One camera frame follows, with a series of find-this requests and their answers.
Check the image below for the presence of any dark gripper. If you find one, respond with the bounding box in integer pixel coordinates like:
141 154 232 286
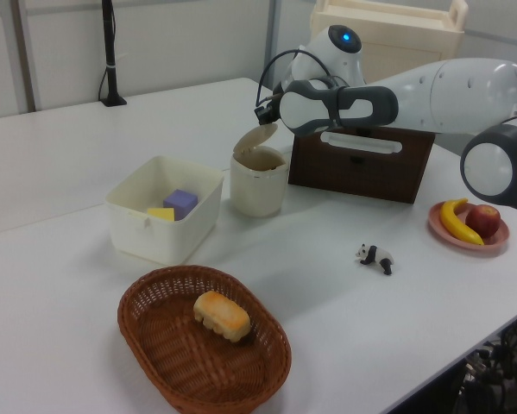
253 84 287 126

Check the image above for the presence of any beige trash can lid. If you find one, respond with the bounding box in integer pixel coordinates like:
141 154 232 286
233 122 280 163

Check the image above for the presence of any cream plastic trash can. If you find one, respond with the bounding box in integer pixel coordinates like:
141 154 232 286
230 145 290 217

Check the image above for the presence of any brown wooden box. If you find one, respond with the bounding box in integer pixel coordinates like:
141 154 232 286
287 124 436 204

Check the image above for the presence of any purple foam cube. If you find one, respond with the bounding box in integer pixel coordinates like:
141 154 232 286
162 188 199 222

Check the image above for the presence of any yellow foam cube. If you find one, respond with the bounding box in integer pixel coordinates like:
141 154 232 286
146 207 176 223

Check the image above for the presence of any cream plastic bin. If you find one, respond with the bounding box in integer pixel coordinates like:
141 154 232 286
104 155 224 267

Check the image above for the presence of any small panda figurine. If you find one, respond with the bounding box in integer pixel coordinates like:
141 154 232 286
355 243 395 277

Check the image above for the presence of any toasted bread loaf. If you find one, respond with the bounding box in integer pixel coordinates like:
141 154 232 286
192 290 252 345

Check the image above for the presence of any yellow banana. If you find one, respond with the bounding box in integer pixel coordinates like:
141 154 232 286
438 198 486 247

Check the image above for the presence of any red apple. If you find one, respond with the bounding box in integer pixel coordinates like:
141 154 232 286
464 204 501 239

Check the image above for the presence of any pink plate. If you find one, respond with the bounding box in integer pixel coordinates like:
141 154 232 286
427 201 511 258

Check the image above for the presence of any brown wicker basket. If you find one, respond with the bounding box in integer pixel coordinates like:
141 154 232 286
117 264 293 411

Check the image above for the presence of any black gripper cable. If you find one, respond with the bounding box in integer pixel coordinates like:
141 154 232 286
255 48 342 111

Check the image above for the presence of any white box handle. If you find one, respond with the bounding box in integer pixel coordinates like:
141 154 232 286
320 129 404 155

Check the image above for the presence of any black camera stand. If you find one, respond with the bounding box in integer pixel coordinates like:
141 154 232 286
98 0 129 108

